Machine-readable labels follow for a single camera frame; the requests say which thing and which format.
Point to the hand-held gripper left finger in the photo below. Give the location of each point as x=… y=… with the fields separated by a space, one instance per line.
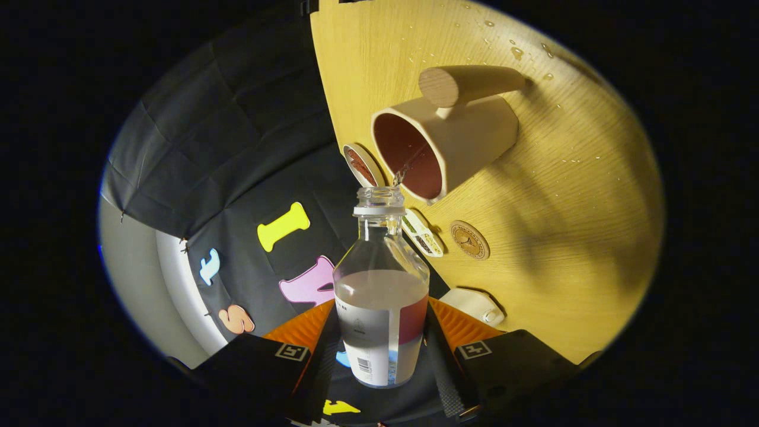
x=320 y=367

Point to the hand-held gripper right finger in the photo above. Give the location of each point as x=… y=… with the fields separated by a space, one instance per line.
x=442 y=373

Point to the clear juice bottle red label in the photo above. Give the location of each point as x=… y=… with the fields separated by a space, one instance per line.
x=379 y=308

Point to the round wooden coaster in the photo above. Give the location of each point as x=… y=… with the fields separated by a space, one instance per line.
x=469 y=240

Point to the white toaster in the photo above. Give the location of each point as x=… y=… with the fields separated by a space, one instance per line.
x=468 y=302

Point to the white divided grain dish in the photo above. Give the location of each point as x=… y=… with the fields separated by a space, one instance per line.
x=424 y=234

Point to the red meat piece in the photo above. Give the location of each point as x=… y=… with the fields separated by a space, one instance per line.
x=354 y=159
x=367 y=175

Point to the wooden table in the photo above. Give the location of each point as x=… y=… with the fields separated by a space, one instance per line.
x=563 y=207

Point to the round white plate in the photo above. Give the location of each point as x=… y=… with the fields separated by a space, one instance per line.
x=372 y=163

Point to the black backdrop cloth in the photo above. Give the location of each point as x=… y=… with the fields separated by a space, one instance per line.
x=237 y=148

